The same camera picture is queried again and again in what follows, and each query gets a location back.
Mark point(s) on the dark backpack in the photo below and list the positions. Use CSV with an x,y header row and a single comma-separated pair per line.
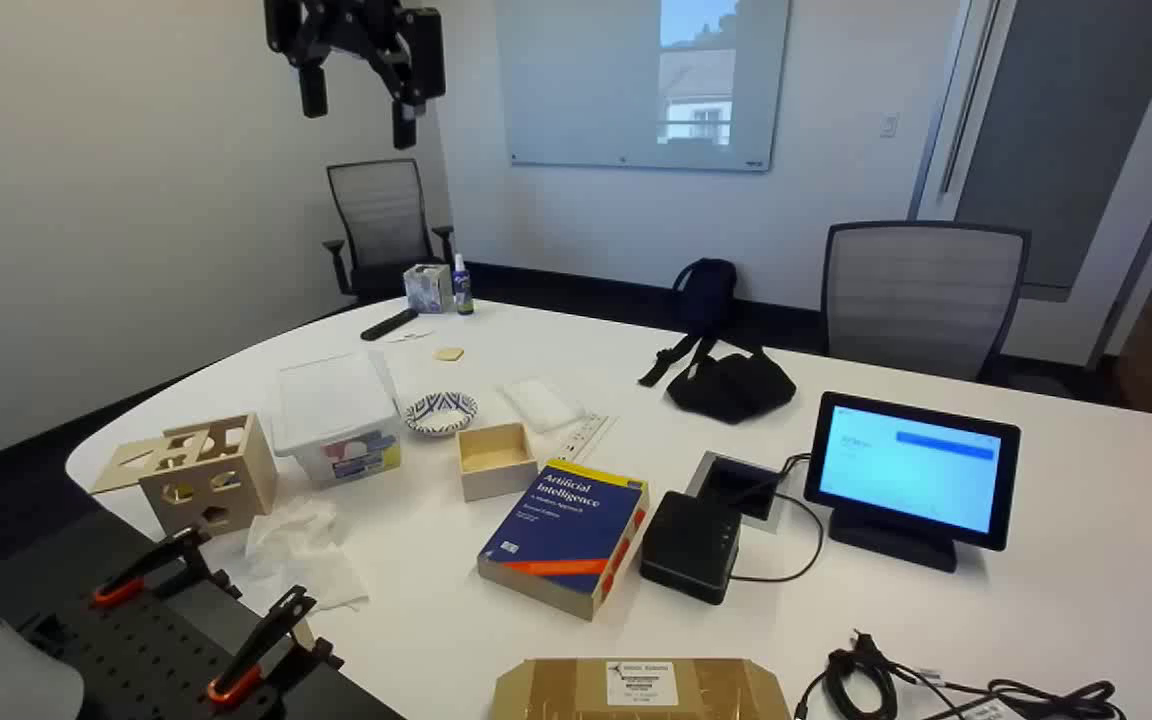
x,y
707,294

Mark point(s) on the wooden shape sorter box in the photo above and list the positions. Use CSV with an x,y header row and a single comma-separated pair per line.
x,y
222,490

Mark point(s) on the crumpled clear plastic bag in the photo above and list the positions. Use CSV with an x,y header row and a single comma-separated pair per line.
x,y
289,545

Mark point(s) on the cardboard box with label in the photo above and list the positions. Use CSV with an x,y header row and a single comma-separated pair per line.
x,y
638,691

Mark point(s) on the small open wooden box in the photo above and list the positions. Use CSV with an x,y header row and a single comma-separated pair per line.
x,y
498,461

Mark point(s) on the black remote control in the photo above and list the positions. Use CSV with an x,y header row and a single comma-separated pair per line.
x,y
391,324

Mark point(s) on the clear plastic lidded container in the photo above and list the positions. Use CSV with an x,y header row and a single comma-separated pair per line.
x,y
328,402

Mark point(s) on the blue Artificial Intelligence book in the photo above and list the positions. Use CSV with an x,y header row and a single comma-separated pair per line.
x,y
556,532

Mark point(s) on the table power socket plate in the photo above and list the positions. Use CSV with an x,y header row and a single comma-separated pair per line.
x,y
740,480

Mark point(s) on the grey glass door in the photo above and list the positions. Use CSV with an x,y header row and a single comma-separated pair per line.
x,y
1071,132

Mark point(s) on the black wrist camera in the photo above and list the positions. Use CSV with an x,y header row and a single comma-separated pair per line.
x,y
427,55

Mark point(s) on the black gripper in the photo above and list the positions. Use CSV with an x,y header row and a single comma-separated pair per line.
x,y
359,27

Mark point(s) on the glass wall whiteboard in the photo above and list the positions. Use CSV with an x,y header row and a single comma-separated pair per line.
x,y
588,82

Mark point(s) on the small spray bottle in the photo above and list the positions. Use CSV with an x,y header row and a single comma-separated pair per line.
x,y
462,285

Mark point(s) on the small clear paper sheet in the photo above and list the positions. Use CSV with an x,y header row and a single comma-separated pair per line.
x,y
585,439

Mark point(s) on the tissue box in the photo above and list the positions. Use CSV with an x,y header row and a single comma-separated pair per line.
x,y
427,285

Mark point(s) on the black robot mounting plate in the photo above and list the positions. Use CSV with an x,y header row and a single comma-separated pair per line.
x,y
137,661

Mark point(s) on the black box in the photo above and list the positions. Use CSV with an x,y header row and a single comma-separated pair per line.
x,y
690,545

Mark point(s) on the black mesh armchair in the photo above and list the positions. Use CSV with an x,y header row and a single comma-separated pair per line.
x,y
378,223

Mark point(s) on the black office chair back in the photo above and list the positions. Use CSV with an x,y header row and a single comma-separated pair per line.
x,y
923,300

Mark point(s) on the black tablet on stand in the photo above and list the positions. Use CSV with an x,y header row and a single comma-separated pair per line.
x,y
909,464

